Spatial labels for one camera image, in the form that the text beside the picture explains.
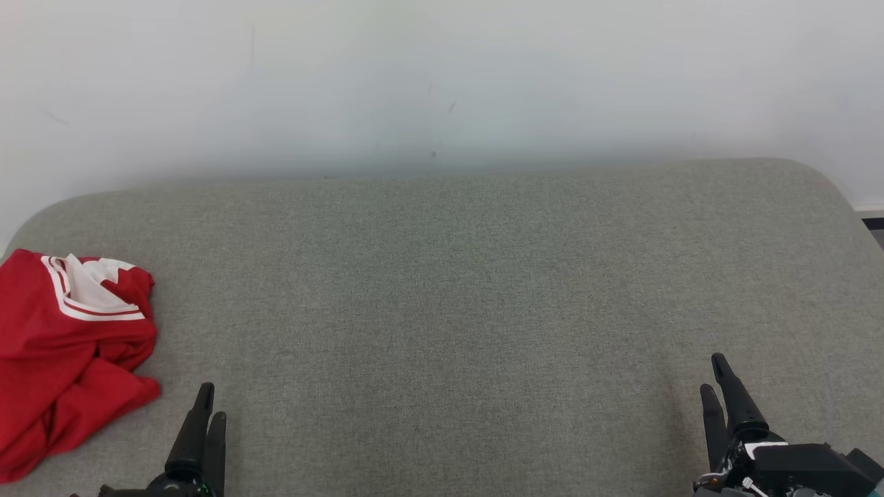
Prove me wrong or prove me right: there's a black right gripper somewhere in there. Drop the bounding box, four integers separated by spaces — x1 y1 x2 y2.
693 353 787 497

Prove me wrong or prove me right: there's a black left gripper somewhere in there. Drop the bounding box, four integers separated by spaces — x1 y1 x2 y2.
69 382 227 497

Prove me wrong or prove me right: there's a red basketball jersey white trim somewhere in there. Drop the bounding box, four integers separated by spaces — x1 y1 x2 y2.
0 355 162 484

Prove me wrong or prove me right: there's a crumpled red white garment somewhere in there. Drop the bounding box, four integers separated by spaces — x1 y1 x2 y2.
0 248 160 387

